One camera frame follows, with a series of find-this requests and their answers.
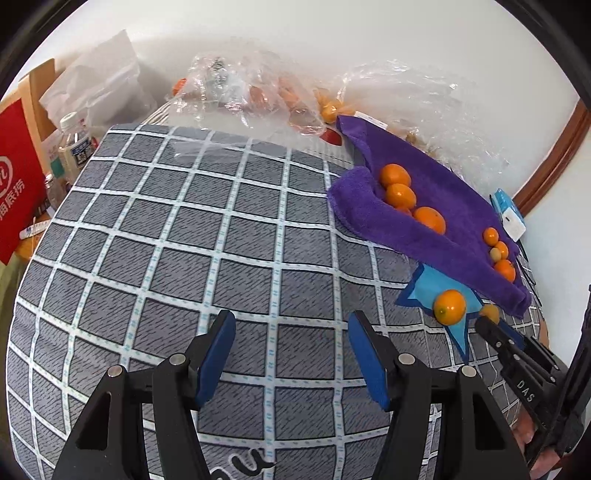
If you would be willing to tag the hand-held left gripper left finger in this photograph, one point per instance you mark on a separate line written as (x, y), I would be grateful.
(214, 350)

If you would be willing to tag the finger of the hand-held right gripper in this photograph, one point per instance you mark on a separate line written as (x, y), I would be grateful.
(515, 333)
(496, 341)

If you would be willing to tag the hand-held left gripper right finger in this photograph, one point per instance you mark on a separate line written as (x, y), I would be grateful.
(367, 355)

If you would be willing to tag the orange mandarin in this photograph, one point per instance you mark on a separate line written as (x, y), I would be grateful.
(449, 307)
(430, 219)
(400, 195)
(395, 175)

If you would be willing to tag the small yellowish kumquat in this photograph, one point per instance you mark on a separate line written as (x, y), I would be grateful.
(495, 254)

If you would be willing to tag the small reddish kumquat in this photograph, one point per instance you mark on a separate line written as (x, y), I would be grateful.
(405, 211)

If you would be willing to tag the person's right hand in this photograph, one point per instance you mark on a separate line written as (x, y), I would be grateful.
(521, 431)

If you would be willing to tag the white and blue charger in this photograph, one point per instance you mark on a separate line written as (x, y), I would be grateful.
(508, 214)

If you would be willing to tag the grey checked blanket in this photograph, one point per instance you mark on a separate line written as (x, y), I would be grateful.
(184, 230)

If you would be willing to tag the purple towel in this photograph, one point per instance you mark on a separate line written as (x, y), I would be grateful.
(443, 194)

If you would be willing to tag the clear plastic bag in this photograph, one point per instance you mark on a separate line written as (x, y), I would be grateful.
(415, 97)
(240, 92)
(461, 147)

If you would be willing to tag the striped fruit print mat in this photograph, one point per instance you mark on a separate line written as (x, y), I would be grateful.
(318, 147)

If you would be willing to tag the pile of bagged walnuts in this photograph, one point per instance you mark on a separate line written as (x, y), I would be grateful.
(418, 141)

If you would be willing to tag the clear plastic bottle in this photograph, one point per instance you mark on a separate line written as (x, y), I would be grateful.
(55, 175)
(76, 147)

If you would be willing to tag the pile of bagged kumquats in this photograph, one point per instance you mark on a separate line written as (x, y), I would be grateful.
(330, 108)

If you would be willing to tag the red bag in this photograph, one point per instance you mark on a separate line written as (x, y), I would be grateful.
(18, 180)

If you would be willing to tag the white plastic bag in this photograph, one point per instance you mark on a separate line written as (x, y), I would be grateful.
(101, 83)

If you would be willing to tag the brown cardboard box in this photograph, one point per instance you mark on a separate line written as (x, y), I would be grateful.
(34, 92)

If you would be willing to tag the brown wooden door frame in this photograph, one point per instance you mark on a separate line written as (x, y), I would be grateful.
(554, 161)

